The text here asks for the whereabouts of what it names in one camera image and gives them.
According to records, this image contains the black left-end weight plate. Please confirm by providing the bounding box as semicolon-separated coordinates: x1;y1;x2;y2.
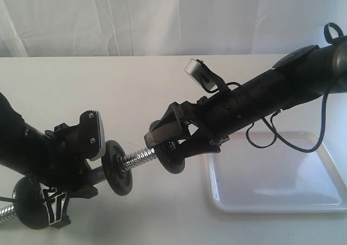
12;177;49;230

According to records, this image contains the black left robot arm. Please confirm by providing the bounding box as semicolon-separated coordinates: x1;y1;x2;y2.
1;96;105;230

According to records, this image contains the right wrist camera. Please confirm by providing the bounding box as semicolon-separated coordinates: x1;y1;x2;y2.
185;59;227;93

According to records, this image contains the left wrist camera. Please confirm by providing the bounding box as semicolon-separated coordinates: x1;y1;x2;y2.
78;110;106;161

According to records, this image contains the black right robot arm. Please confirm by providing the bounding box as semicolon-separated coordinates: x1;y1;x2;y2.
144;37;346;158

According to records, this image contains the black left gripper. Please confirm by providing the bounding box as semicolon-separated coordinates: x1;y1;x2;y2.
29;123;98;229

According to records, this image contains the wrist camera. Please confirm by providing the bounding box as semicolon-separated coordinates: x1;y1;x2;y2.
78;110;106;161
185;59;227;93

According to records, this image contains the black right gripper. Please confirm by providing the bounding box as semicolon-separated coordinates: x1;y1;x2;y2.
144;90;244;158

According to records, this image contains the white rectangular tray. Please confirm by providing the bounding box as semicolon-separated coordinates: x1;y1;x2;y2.
205;132;346;214

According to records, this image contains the chrome threaded dumbbell bar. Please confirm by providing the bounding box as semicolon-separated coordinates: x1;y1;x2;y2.
1;149;157;223

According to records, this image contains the white backdrop curtain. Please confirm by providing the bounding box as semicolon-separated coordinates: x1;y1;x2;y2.
1;0;346;57

